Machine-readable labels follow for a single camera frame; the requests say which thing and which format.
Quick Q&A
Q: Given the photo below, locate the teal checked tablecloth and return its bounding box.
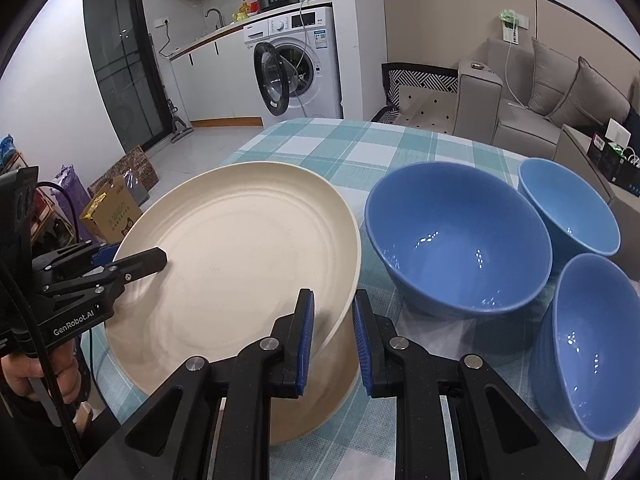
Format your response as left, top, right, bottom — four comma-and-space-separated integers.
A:
81, 117, 640, 480

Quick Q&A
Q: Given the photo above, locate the large beige plate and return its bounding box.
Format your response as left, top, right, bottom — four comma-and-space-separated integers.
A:
270, 307, 359, 445

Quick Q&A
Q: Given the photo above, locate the white washing machine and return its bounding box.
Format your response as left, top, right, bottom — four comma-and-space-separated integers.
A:
243, 4, 343, 127

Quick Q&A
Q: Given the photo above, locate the wall power strip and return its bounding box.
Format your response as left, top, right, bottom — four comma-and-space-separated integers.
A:
499, 10, 520, 44

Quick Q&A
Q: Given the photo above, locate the grey cabinet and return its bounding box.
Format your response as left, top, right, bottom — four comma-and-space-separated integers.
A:
553, 125, 640, 282

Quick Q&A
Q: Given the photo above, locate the black box with cables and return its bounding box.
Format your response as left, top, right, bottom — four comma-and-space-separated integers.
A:
587, 119, 639, 195

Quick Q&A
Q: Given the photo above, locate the black white rug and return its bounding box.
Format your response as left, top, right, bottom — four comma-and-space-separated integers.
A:
372, 62, 458, 134

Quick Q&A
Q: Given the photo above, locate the large blue bowl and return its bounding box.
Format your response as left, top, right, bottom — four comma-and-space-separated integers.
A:
364, 162, 552, 318

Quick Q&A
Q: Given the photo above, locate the grey sofa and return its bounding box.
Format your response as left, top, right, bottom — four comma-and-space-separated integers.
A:
451, 37, 640, 162

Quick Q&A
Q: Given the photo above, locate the left hand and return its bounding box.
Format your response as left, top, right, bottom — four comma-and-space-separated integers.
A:
1, 340, 81, 404

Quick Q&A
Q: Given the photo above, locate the grey cushion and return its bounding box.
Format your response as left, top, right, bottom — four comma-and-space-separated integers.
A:
547, 56, 630, 129

